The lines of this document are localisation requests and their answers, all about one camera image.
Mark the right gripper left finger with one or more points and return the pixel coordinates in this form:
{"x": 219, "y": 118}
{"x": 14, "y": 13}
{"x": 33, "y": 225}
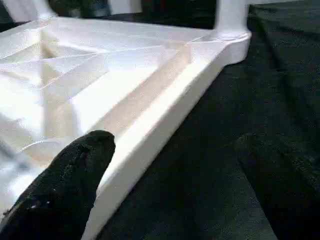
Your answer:
{"x": 57, "y": 195}

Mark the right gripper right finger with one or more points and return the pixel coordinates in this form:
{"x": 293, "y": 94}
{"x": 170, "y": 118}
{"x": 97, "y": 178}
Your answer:
{"x": 287, "y": 200}

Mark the white plastic table leg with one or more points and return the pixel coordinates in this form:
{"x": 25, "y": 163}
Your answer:
{"x": 43, "y": 10}
{"x": 232, "y": 15}

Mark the black work mat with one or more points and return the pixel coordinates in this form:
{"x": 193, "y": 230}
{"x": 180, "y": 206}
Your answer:
{"x": 237, "y": 112}

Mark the white glass-door cabinet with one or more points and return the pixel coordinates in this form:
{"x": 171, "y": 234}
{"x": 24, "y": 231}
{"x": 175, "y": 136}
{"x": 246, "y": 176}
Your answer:
{"x": 125, "y": 6}

